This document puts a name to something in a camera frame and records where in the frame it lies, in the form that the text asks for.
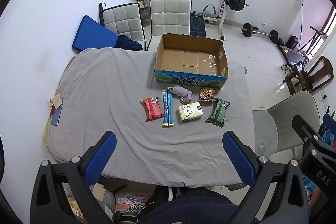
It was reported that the black tripod stand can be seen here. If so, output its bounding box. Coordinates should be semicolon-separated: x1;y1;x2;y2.
302;26;332;54

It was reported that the printed cardboard box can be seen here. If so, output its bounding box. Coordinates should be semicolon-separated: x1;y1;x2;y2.
154;33;229;90

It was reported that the blue phone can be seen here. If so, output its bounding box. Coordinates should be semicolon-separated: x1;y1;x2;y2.
51;106;64;126

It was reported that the short barbell with plates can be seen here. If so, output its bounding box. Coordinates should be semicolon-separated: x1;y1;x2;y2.
240;22;279;43

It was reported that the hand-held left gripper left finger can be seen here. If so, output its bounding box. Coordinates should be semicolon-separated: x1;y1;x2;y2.
30;131;117;224

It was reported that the beige plastic chair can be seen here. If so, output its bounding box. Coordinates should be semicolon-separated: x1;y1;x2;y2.
252;90;328;161

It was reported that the tan paper piece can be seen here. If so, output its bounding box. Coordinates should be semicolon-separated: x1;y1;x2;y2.
49;94;64;109

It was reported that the green snack packet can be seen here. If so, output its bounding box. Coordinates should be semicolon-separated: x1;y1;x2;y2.
205;98;231;127

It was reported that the red snack packet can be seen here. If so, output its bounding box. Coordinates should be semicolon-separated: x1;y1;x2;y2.
140;97;164;122

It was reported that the white padded chair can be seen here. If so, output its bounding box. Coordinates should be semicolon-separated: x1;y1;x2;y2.
146;0;192;51
102;3;146;50

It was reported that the black speaker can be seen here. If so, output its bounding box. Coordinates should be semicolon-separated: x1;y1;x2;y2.
286;35;299;50

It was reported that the brown wooden chair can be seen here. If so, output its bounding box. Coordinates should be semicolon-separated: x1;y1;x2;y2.
283;55;334;95

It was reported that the long blue snack packet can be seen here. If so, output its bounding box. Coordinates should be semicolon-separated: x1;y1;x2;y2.
161;90;175;127

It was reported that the grey sock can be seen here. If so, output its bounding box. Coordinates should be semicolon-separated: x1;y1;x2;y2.
167;85;193;103

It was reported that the dark blue cloth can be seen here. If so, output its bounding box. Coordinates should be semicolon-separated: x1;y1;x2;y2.
117;35;144;51

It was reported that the storage box with clutter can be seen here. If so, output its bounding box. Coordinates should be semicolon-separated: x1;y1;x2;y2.
63;177;116;224

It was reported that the person's dark sweater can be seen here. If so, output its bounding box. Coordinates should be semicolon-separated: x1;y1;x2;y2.
119;186;260;224

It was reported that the grey tablecloth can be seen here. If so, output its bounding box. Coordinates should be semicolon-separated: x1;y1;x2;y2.
43;47;256;188

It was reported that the blue foam mat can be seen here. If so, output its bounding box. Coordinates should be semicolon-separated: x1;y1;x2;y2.
71;15;120;53

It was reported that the clear water jug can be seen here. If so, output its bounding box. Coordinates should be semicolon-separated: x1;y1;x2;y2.
140;6;152;28

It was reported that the orange panda snack packet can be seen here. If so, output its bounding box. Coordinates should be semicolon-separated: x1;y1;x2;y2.
199;88;218;104

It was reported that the black weight bench pad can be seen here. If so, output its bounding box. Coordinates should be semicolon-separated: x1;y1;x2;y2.
189;14;207;37

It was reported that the white bench press rack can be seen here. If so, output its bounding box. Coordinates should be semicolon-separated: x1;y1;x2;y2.
161;0;237;41

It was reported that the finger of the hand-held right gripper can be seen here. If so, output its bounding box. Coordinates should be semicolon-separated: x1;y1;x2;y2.
292;115;336;156

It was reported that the yellow tissue pack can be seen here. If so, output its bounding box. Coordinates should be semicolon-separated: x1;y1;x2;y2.
178;103;204;124

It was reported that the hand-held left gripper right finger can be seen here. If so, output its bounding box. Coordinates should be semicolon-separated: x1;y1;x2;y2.
222;131;311;224

